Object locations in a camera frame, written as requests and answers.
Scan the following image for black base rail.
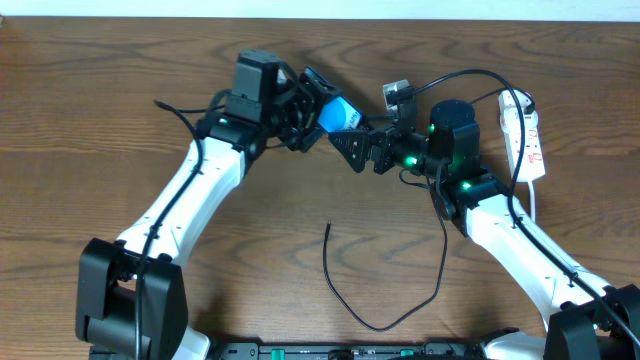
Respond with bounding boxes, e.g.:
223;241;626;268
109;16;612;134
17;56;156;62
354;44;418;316
206;342;484;360

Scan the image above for blue Galaxy smartphone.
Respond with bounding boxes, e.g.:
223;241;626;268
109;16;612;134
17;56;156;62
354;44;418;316
318;96;363;133

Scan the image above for black USB charging cable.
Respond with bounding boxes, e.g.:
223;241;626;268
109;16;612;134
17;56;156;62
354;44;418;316
322;85;537;333

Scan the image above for white power strip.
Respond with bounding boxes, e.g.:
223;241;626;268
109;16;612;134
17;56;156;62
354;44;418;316
498;90;545;182

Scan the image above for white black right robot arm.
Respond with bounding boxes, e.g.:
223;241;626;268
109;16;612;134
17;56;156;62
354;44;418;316
319;99;639;359

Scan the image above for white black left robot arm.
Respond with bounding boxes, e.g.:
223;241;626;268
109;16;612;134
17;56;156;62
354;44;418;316
75;61;363;359

